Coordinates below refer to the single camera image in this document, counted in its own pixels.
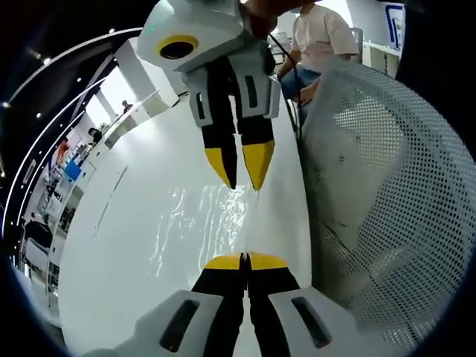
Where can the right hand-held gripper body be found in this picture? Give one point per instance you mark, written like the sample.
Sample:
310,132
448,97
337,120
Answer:
201,26

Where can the white side counter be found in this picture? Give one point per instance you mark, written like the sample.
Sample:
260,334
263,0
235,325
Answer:
122,126

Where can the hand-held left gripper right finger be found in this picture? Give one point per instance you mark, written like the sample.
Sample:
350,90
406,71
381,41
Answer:
282,316

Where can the person's right hand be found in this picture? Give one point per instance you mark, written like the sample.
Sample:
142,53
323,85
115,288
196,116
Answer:
262,15

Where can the clear plastic food packaging bag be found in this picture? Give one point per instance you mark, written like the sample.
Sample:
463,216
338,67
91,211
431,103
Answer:
208,223

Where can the blue white sign board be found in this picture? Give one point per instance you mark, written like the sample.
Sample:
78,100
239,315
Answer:
395,26

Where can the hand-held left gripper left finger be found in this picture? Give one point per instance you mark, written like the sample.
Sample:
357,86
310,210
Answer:
208,316

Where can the white perforated basket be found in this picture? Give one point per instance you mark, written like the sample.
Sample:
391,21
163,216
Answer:
390,186

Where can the narrow white pillar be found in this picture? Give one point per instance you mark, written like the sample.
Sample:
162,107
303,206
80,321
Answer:
141,74

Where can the blue box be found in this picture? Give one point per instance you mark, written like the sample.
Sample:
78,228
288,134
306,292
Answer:
72,167

